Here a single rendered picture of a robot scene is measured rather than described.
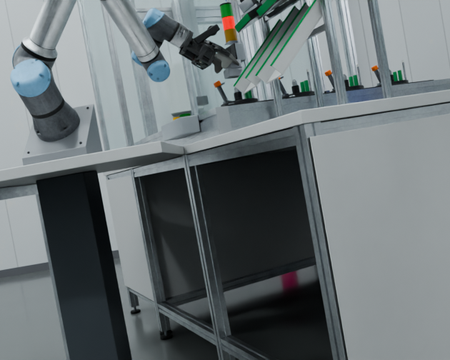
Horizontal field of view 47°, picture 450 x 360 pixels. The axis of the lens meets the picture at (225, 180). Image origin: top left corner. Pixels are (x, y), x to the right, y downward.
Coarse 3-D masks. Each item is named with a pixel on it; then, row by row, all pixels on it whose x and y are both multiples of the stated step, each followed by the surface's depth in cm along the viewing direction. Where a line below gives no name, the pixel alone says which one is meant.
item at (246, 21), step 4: (260, 0) 169; (260, 4) 156; (256, 8) 155; (248, 12) 155; (252, 12) 155; (256, 12) 155; (244, 16) 157; (248, 16) 155; (252, 16) 155; (256, 16) 156; (260, 16) 163; (240, 20) 160; (244, 20) 158; (248, 20) 156; (252, 20) 158; (256, 20) 167; (236, 24) 164; (240, 24) 162; (244, 24) 160; (248, 24) 162; (236, 28) 166; (240, 28) 164; (244, 28) 165
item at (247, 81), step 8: (296, 8) 158; (288, 16) 158; (280, 24) 170; (288, 24) 158; (272, 32) 170; (280, 32) 157; (264, 40) 169; (272, 40) 156; (264, 48) 169; (272, 48) 156; (256, 56) 168; (264, 56) 155; (248, 64) 167; (256, 64) 155; (248, 72) 167; (256, 72) 155; (240, 80) 166; (248, 80) 167; (256, 80) 155; (240, 88) 166; (248, 88) 164
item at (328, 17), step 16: (304, 0) 178; (320, 0) 143; (368, 0) 150; (336, 48) 142; (384, 48) 150; (336, 64) 142; (384, 64) 149; (320, 80) 179; (336, 80) 143; (384, 80) 150; (320, 96) 179; (336, 96) 144; (384, 96) 151
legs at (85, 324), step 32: (0, 192) 175; (32, 192) 201; (64, 192) 166; (96, 192) 176; (64, 224) 167; (96, 224) 170; (64, 256) 167; (96, 256) 167; (64, 288) 167; (96, 288) 167; (64, 320) 168; (96, 320) 167; (96, 352) 168; (128, 352) 180
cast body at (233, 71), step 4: (240, 60) 188; (232, 64) 186; (240, 64) 187; (228, 68) 188; (232, 68) 186; (236, 68) 187; (240, 68) 187; (224, 72) 188; (228, 72) 186; (232, 72) 186; (236, 72) 187; (240, 72) 187; (224, 76) 189; (228, 76) 186; (232, 76) 187; (236, 76) 189
